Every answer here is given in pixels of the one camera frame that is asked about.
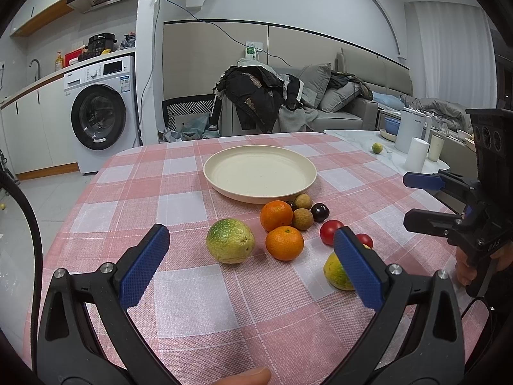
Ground black cable left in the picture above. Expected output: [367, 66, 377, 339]
[0, 167, 45, 370]

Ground grey cushion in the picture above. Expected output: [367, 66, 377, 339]
[297, 63, 331, 109]

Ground large green-yellow fruit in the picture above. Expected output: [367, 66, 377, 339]
[206, 218, 256, 264]

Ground brown longan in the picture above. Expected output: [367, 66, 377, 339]
[294, 193, 313, 210]
[292, 208, 314, 231]

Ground dark plum hidden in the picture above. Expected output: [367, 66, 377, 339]
[287, 201, 297, 211]

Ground white washing machine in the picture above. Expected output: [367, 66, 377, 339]
[63, 55, 142, 175]

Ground pile of dark clothes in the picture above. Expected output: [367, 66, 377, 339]
[209, 65, 303, 133]

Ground large red tomato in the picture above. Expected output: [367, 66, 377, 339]
[320, 220, 344, 246]

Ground orange mandarin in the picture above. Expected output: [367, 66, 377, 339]
[265, 226, 304, 261]
[260, 200, 294, 232]

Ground black patterned basket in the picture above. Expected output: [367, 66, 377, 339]
[162, 94, 215, 132]

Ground pink checked tablecloth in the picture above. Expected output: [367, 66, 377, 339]
[23, 131, 491, 385]

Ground grey sofa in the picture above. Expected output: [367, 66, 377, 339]
[217, 47, 474, 138]

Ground white kitchen cabinet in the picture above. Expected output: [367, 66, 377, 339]
[1, 73, 78, 179]

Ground small yellow-green fruit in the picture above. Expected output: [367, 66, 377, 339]
[324, 252, 355, 291]

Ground person's left hand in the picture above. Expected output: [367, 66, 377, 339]
[214, 368, 271, 385]

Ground black rice cooker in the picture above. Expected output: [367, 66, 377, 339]
[87, 32, 116, 53]

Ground person's right hand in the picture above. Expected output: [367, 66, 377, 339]
[454, 242, 513, 288]

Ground small green lime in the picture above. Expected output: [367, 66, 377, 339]
[371, 142, 383, 155]

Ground cream round plate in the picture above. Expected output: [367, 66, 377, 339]
[204, 145, 317, 204]

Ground blue bowl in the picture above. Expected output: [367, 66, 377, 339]
[384, 116, 400, 136]

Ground small red cherry tomato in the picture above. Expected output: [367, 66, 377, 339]
[357, 233, 374, 249]

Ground dark plum right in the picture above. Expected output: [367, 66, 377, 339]
[310, 202, 330, 223]

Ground white cup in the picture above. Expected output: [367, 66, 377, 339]
[428, 134, 444, 163]

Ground white kettle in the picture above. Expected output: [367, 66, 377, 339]
[395, 108, 432, 153]

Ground white marble side table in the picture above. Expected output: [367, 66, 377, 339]
[323, 129, 450, 176]

